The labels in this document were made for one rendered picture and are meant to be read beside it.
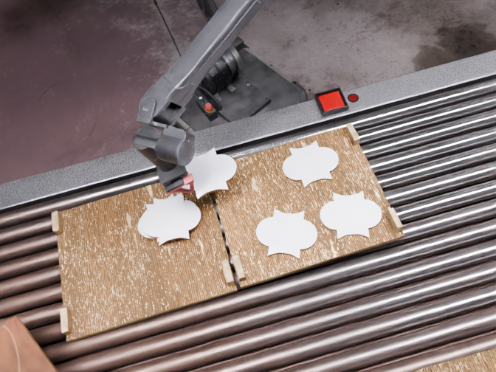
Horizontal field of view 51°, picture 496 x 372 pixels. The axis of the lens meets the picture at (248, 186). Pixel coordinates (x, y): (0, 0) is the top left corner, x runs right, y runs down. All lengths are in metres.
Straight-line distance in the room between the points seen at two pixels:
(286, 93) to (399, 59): 0.75
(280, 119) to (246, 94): 0.95
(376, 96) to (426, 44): 1.50
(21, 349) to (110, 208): 0.41
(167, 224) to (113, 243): 0.15
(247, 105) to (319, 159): 1.05
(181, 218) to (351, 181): 0.44
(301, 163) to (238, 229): 0.24
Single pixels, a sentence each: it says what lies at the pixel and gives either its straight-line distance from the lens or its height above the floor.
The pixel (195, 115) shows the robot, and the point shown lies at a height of 0.24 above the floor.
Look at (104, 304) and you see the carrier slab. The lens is 1.31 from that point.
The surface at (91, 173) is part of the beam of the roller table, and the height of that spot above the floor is 0.91.
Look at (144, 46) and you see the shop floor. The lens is 3.14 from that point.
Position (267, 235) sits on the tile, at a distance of 1.27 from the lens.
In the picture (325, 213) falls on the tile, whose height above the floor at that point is 0.94.
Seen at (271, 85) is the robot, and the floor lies 0.24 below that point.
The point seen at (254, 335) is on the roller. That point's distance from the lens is 1.22.
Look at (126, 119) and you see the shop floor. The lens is 2.81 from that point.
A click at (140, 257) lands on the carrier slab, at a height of 0.94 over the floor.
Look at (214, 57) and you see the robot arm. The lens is 1.08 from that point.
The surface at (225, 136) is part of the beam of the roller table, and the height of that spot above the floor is 0.92.
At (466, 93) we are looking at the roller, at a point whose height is 0.92.
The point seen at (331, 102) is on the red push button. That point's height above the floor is 0.93.
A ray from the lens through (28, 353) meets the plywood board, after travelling 1.23.
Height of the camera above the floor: 2.10
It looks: 59 degrees down
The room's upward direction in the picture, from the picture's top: 12 degrees counter-clockwise
